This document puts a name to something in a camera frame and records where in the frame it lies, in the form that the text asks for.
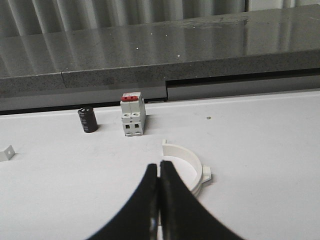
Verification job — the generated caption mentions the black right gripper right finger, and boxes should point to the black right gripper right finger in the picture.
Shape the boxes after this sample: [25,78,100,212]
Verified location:
[160,160,241,240]

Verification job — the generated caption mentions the grey stone countertop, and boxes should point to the grey stone countertop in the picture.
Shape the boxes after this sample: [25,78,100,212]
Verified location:
[0,4,320,113]

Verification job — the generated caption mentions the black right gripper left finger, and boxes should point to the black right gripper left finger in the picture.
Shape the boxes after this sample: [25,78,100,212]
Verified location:
[89,163,159,240]

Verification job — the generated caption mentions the white half pipe clamp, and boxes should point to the white half pipe clamp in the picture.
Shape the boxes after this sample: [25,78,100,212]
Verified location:
[161,139,212,197]
[0,145,16,162]

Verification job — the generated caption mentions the white circuit breaker red switch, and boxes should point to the white circuit breaker red switch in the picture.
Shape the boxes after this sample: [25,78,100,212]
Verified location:
[120,92,146,137]

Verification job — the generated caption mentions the black cylindrical capacitor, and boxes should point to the black cylindrical capacitor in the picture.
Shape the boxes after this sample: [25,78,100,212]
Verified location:
[77,106,99,133]

